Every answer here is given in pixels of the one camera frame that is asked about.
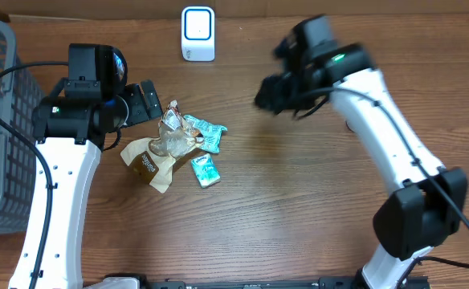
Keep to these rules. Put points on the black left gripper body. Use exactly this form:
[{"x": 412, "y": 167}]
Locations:
[{"x": 137, "y": 111}]

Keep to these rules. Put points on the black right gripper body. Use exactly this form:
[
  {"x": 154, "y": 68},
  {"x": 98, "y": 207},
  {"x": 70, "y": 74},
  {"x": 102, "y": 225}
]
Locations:
[{"x": 283, "y": 93}]

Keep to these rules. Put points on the clear brown crinkled bag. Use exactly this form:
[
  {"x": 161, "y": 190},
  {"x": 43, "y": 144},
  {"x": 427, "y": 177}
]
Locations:
[{"x": 153, "y": 158}]

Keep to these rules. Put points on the teal white snack packet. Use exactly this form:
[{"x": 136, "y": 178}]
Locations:
[{"x": 212, "y": 133}]

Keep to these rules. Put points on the teal tissue pack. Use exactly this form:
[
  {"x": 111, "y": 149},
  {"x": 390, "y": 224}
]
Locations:
[{"x": 205, "y": 170}]

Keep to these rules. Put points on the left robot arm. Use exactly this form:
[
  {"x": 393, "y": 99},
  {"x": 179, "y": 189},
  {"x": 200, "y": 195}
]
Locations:
[{"x": 69, "y": 130}]

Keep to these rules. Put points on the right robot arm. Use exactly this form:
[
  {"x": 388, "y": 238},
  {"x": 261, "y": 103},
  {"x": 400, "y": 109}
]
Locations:
[{"x": 425, "y": 198}]

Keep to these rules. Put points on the grey plastic mesh basket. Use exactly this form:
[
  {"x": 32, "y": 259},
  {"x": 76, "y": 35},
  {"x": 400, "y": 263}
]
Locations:
[{"x": 19, "y": 94}]

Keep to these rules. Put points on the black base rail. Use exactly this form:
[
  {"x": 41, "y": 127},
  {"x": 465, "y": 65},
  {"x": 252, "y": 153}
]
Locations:
[{"x": 333, "y": 282}]

